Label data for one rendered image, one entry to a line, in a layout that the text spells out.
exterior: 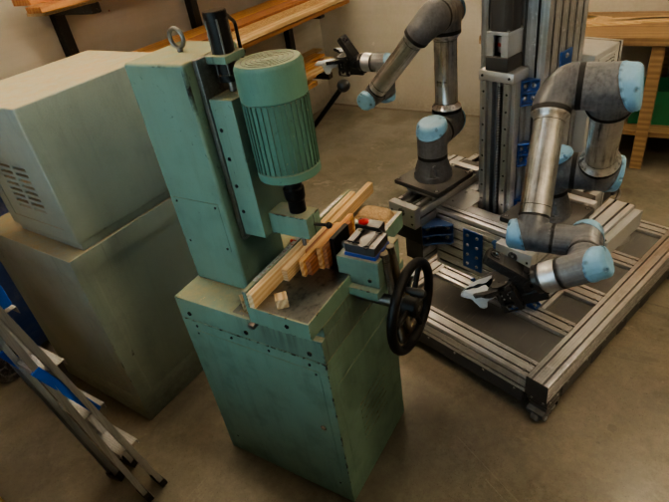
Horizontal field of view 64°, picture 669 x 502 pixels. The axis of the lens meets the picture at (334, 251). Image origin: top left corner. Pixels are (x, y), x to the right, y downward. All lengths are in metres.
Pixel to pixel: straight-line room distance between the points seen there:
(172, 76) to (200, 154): 0.22
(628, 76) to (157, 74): 1.15
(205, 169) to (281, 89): 0.36
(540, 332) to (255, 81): 1.58
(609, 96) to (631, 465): 1.35
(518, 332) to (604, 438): 0.49
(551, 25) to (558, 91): 0.49
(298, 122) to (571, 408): 1.61
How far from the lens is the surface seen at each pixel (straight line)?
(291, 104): 1.35
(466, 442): 2.24
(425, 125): 2.09
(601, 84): 1.47
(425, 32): 1.99
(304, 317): 1.43
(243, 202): 1.57
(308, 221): 1.52
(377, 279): 1.50
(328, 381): 1.61
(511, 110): 1.96
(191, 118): 1.49
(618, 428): 2.38
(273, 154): 1.39
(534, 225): 1.38
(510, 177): 2.06
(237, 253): 1.66
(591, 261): 1.28
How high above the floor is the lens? 1.83
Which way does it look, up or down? 34 degrees down
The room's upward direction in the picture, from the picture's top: 10 degrees counter-clockwise
